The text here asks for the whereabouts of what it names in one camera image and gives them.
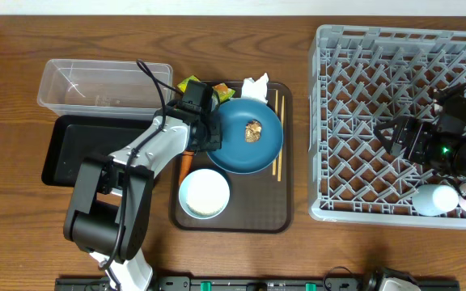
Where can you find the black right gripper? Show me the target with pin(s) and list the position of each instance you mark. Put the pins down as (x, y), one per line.
(421, 131)

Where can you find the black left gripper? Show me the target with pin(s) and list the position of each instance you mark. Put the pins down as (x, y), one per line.
(218, 142)

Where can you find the blue plate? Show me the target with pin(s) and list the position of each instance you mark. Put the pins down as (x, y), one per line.
(236, 154)

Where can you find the brown food scrap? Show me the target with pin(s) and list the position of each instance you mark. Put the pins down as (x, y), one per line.
(253, 131)

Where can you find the light blue rice bowl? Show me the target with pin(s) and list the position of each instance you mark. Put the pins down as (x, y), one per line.
(204, 194)

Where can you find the white napkin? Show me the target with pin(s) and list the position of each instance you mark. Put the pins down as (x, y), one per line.
(255, 89)

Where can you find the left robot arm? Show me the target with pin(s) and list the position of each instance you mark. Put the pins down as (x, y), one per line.
(110, 205)

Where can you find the grey plastic dishwasher rack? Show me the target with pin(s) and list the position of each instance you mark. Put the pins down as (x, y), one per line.
(359, 77)

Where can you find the orange carrot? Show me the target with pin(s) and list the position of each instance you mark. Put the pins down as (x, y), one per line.
(186, 162)

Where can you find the yellow green snack wrapper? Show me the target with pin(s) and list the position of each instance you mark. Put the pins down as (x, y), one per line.
(222, 89)

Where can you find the left wooden chopstick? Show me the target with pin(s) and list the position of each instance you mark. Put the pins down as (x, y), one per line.
(274, 165)

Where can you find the wooden chopstick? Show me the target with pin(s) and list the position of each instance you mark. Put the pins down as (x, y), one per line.
(274, 165)
(279, 163)

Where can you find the right wooden chopstick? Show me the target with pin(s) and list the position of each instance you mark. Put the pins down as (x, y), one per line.
(279, 163)

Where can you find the brown serving tray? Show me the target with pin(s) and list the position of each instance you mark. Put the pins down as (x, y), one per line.
(258, 202)

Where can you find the clear plastic bin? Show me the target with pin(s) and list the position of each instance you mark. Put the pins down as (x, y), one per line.
(113, 89)

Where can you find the black tray bin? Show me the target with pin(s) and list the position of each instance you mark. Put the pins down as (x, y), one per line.
(75, 137)

